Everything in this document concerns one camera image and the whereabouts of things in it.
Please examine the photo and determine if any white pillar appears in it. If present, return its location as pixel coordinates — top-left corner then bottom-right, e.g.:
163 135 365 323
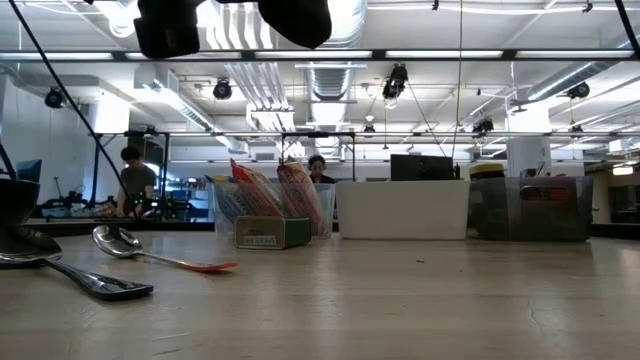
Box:
505 107 553 177

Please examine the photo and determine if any orange white handled spoon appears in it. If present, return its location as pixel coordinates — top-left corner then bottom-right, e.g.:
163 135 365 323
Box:
92 224 240 274

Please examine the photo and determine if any person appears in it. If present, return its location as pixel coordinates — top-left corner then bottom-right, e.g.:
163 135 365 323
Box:
307 154 336 185
114 145 159 219

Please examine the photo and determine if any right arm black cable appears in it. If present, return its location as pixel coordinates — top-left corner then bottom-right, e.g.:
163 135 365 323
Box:
613 0 640 56

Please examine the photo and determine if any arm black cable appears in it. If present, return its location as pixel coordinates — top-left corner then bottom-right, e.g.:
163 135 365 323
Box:
613 0 640 56
8 0 139 216

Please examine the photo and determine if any slanted silver duct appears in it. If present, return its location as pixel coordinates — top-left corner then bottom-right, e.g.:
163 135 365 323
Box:
509 34 640 111

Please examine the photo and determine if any red and black bowl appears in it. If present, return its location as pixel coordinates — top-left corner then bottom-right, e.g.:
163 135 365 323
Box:
0 178 41 229

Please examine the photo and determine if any black monitor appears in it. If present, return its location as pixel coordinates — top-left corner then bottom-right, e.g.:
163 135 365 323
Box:
389 153 456 182

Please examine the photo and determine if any orange Maruchan ramen packet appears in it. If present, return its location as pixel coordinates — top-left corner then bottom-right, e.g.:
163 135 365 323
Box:
276 159 329 236

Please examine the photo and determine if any clear plastic bin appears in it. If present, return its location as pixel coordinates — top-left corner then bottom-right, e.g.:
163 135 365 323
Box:
212 182 337 237

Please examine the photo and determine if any green pepper tin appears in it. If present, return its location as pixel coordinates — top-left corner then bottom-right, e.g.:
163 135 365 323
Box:
233 215 313 250

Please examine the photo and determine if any white plastic bin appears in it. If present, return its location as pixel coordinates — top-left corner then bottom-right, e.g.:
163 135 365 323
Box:
335 179 471 240

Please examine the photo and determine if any red ramen packet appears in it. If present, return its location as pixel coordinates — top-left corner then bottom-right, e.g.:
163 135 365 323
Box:
229 158 284 217

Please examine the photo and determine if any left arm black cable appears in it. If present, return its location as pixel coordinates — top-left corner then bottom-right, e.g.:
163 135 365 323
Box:
8 0 139 216

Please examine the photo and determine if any grey plastic bin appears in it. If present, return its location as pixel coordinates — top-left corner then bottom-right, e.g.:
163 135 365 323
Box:
467 174 595 244

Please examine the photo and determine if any black spoon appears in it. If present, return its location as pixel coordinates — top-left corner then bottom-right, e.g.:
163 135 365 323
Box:
0 225 155 303

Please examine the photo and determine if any blue screen monitor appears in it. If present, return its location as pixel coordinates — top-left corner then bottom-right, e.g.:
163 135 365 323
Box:
14 158 44 184

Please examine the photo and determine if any round silver ceiling duct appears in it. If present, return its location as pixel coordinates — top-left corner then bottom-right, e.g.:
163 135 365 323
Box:
299 0 369 101

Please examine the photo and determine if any black aluminium rig frame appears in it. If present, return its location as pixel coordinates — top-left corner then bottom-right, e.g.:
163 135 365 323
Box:
0 48 640 64

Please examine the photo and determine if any black background test frame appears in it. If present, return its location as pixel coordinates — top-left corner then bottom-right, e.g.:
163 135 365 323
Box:
279 130 357 184
89 130 171 201

